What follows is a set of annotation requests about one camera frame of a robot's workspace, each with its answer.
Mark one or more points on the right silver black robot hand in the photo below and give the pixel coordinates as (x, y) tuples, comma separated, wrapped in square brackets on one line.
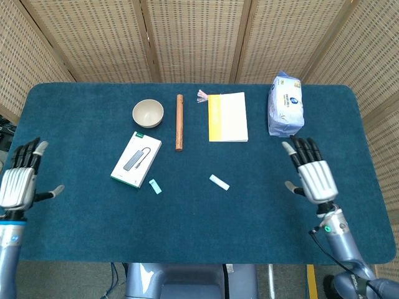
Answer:
[(318, 180)]

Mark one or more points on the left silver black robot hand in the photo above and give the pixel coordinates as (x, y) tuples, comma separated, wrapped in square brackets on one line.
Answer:
[(15, 187)]

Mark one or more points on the light blue paper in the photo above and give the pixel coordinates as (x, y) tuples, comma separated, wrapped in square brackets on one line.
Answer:
[(219, 182)]

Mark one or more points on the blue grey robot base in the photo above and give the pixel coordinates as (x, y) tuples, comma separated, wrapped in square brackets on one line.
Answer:
[(187, 283)]

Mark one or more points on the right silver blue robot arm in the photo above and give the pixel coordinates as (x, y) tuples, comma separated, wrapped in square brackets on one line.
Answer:
[(339, 240)]

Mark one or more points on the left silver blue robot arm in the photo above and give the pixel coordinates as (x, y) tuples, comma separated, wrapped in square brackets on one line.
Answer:
[(9, 255)]

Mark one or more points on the dark equipment behind screen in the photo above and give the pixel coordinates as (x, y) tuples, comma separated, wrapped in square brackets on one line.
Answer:
[(4, 130)]

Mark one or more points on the blue white tissue pack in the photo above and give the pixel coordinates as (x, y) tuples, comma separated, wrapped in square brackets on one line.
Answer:
[(285, 106)]

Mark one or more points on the yellow white notebook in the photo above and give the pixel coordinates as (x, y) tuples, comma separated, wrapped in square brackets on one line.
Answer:
[(230, 118)]

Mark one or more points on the white green usb hub box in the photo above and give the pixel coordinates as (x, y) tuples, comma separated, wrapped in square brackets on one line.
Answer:
[(135, 160)]

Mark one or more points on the teal table mat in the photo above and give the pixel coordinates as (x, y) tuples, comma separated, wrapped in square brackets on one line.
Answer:
[(199, 224)]

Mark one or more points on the wooden rolling pin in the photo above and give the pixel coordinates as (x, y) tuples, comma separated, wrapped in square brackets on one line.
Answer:
[(179, 124)]

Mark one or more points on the beige bowl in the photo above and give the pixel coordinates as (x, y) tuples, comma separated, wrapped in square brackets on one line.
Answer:
[(148, 113)]

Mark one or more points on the woven wooden folding screen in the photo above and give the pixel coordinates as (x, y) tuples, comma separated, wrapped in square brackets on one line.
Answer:
[(199, 37)]

